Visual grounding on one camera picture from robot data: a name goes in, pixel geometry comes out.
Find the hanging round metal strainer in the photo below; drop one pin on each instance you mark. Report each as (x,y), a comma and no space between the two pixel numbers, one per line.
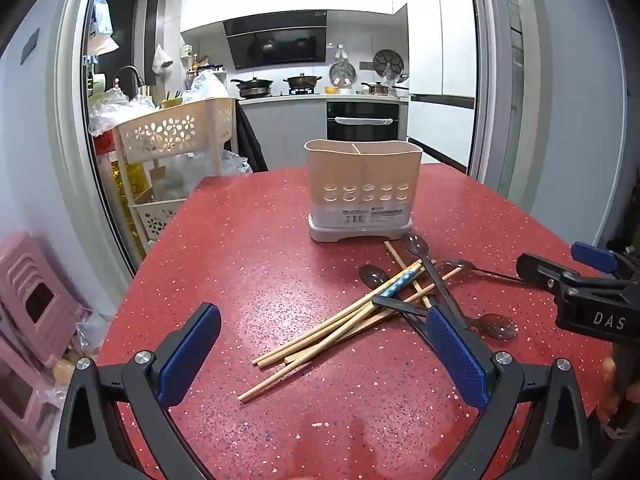
(342,72)

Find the white refrigerator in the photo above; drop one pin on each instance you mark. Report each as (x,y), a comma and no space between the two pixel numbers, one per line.
(440,60)

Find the black range hood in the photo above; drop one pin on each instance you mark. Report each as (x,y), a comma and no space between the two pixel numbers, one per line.
(277,40)

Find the black wok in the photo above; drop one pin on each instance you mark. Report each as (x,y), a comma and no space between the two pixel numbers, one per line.
(255,86)

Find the beige perforated storage trolley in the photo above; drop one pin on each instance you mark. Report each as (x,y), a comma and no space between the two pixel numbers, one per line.
(170,130)

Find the dark metal fork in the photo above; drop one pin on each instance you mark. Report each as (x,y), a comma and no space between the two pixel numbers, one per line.
(457,265)

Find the black kitchen faucet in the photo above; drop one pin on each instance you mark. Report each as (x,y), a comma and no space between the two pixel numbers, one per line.
(131,71)

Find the person's right hand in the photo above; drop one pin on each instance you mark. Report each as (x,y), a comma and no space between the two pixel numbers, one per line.
(609,377)

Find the yellow cooking oil bottle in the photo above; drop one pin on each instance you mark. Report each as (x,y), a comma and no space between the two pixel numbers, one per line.
(131,180)

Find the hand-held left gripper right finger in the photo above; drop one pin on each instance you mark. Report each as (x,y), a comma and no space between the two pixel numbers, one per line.
(455,360)

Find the small steel saucepan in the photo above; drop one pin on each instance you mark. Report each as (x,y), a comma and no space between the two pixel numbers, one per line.
(377,88)

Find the crumpled clear plastic bag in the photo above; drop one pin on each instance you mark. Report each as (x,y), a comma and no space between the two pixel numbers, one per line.
(112,110)

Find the plain wooden chopstick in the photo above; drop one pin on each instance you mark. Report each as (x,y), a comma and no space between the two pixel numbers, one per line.
(325,344)
(395,257)
(312,336)
(280,380)

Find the white hanging plastic bag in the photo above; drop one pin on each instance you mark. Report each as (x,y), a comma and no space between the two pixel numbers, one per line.
(161,60)

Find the blue patterned wooden chopstick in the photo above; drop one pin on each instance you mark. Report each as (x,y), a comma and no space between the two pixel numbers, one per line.
(400,282)

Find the dark wall switch plate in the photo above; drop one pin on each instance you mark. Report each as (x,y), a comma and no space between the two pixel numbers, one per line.
(30,46)

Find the beige plastic utensil holder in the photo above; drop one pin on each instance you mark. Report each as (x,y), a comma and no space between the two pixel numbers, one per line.
(360,180)

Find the black built-in oven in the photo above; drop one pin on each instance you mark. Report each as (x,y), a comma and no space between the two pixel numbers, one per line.
(362,120)

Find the round metal steamer rack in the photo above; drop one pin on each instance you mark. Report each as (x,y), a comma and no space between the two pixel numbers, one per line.
(388,61)

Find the pink plastic stool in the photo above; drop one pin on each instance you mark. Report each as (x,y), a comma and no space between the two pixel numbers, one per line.
(37,295)
(20,400)

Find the dark cooking pot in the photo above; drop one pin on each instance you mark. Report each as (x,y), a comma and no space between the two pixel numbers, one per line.
(302,81)

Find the dark hanging garment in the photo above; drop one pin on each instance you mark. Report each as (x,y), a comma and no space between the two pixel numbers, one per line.
(250,140)

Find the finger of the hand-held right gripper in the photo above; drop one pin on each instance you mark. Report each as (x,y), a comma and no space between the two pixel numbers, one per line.
(595,256)
(540,269)

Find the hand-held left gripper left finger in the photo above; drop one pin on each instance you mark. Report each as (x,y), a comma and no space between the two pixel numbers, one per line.
(190,355)

